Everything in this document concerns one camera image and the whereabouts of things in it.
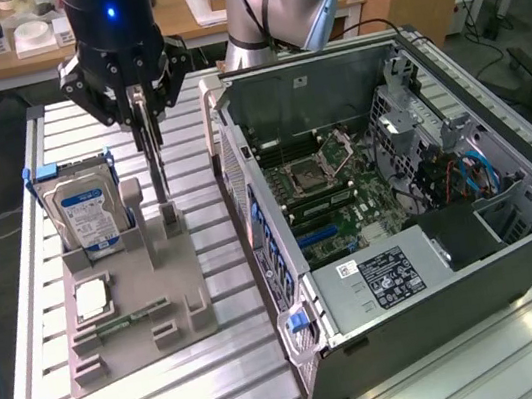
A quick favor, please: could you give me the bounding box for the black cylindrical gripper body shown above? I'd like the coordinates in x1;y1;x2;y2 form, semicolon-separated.
59;0;172;97

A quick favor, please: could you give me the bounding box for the white card sign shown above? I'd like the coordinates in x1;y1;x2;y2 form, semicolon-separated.
50;15;77;50

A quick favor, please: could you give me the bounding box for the white box with tape roll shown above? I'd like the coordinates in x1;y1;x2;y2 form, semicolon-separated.
10;17;62;62

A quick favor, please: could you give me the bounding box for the white paper stack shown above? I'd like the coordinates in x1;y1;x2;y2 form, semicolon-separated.
185;0;230;30

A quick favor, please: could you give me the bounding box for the small black item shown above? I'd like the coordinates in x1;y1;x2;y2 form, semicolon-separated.
31;0;60;17

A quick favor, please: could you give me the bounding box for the hard disk with blue carrier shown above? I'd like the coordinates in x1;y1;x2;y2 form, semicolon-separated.
20;148;139;272

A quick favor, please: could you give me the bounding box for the black RAM slot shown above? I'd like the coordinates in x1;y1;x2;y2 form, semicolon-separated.
260;143;324;170
285;188;354;218
257;138;323;165
291;196;360;227
288;192;357;222
282;184;352;213

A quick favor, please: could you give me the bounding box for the CPU socket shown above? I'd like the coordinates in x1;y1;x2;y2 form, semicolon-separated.
283;153;332;196

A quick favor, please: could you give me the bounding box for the silver CPU chip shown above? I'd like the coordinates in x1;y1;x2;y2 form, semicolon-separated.
70;279;113;322

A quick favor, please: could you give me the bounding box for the blue expansion slot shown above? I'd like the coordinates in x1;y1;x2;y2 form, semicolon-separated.
294;225;341;251

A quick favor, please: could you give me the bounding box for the silver perforated drive cage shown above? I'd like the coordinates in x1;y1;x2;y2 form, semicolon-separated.
362;76;448;183

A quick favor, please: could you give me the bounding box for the green RAM stick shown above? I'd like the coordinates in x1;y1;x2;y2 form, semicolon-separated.
72;303;174;343

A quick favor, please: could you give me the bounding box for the silver chipset heatsink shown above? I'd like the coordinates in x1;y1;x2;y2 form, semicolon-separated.
358;220;390;247

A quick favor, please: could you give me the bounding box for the grey parts rack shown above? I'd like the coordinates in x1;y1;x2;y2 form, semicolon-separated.
39;167;227;399

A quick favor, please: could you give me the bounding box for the blue case latch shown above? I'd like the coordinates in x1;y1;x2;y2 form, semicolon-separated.
283;305;319;338

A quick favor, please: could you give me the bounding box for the grey power supply unit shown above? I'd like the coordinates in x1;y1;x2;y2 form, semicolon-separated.
298;220;465;351

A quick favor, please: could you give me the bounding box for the black open PC case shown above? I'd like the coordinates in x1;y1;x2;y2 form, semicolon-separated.
193;8;532;399

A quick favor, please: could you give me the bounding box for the grey metal disk bay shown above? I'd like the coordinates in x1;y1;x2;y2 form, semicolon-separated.
467;170;532;252

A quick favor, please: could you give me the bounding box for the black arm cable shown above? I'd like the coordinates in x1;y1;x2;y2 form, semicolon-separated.
224;0;284;62

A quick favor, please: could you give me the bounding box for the silver socket cover frame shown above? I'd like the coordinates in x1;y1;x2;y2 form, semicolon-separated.
314;125;359;176

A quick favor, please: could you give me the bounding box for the blue data wire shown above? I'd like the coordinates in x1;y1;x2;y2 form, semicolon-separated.
455;145;504;204

